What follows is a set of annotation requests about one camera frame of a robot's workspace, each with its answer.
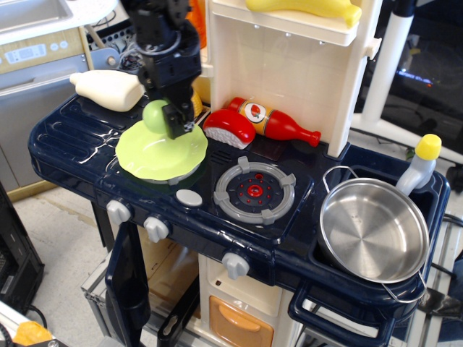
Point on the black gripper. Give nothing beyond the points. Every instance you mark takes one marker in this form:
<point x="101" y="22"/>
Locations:
<point x="170" y="77"/>

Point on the light green toy pear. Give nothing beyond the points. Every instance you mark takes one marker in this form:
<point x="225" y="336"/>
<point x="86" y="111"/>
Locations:
<point x="153" y="116"/>

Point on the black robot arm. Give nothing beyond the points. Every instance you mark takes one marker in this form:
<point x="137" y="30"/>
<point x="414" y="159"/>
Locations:
<point x="169" y="47"/>

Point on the light green toy plate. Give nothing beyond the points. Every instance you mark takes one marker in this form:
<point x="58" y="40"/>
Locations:
<point x="151" y="156"/>

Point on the yellow toy corn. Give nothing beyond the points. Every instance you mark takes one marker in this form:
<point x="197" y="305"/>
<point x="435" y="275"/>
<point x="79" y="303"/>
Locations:
<point x="196" y="103"/>

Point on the white toy mayonnaise bottle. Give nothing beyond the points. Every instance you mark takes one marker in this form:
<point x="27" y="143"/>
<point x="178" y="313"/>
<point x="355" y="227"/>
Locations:
<point x="114" y="90"/>

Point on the red toy sushi piece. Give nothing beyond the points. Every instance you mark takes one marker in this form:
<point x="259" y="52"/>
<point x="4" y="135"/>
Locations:
<point x="229" y="127"/>

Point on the grey oval button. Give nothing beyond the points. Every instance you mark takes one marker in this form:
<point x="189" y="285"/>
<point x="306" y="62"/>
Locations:
<point x="189" y="198"/>

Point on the orange toy carrot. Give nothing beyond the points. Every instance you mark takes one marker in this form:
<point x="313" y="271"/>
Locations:
<point x="197" y="18"/>

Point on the red toy ketchup bottle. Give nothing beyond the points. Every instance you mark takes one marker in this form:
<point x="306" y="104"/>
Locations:
<point x="273" y="123"/>

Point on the grey left stove knob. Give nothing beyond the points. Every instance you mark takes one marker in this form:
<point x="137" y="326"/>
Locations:
<point x="118" y="213"/>

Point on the grey stove knob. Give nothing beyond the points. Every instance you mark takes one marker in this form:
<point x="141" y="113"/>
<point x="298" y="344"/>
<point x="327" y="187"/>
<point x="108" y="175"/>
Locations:
<point x="118" y="213"/>
<point x="236" y="266"/>
<point x="157" y="230"/>

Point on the grey middle stove knob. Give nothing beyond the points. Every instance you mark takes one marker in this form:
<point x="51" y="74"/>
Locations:
<point x="157" y="230"/>

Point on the toy kitchen play set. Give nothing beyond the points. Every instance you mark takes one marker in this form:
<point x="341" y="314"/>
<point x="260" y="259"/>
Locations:
<point x="262" y="202"/>

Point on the grey right stove knob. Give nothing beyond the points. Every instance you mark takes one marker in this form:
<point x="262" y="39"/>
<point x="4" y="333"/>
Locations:
<point x="236" y="266"/>

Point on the dark blue oven door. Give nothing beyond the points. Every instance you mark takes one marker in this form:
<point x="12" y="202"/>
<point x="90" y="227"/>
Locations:
<point x="127" y="294"/>

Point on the yellow toy banana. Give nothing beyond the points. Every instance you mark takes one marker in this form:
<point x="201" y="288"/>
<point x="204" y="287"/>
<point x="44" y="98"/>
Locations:
<point x="344" y="9"/>

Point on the black computer case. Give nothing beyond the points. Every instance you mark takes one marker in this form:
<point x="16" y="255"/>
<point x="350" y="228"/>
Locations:
<point x="21" y="267"/>

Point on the orange toy drawer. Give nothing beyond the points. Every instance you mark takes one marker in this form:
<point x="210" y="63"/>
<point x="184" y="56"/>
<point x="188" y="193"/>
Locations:
<point x="237" y="327"/>

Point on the stainless steel pot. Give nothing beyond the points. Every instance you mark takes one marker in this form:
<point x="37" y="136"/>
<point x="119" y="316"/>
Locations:
<point x="370" y="229"/>

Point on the grey toy faucet yellow cap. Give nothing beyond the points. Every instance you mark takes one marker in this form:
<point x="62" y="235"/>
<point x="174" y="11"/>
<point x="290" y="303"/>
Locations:
<point x="422" y="165"/>

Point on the yellow sponge object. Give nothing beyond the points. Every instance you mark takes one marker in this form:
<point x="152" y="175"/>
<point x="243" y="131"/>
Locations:
<point x="30" y="333"/>

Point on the white pipe frame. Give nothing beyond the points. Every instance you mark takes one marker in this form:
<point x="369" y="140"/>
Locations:
<point x="413" y="86"/>

